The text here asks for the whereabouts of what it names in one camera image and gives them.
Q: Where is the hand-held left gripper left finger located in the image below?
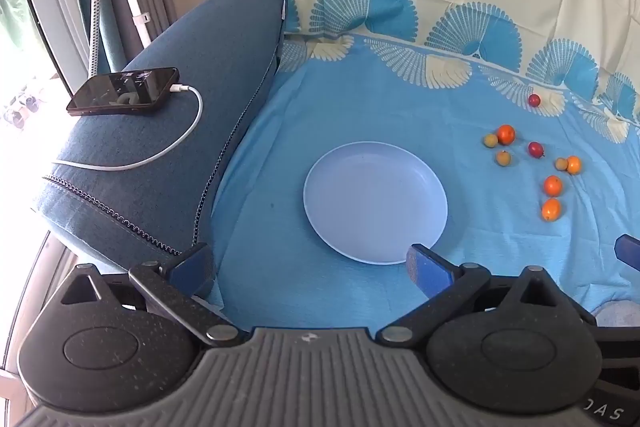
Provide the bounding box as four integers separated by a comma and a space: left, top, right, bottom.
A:
59, 243, 247, 350

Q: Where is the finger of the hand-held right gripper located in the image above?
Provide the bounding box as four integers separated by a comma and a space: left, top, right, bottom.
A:
613, 234, 640, 274

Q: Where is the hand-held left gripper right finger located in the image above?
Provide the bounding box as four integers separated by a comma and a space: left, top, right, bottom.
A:
376, 243, 599, 350

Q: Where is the light blue plate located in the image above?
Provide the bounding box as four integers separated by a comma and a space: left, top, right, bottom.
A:
303, 141, 449, 265

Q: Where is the blue fan-print cloth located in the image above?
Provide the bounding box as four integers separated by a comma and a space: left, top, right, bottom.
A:
210, 0, 640, 325

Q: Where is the black smartphone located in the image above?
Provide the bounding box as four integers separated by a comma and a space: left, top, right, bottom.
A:
66, 67, 181, 118

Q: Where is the blue denim sofa armrest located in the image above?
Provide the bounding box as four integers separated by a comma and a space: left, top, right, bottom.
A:
34, 0, 289, 269

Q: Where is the white charging cable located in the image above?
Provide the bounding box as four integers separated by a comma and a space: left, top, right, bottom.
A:
50, 84, 204, 172

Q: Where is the black-white braided cord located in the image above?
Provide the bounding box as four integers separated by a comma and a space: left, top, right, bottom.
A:
87, 0, 107, 76

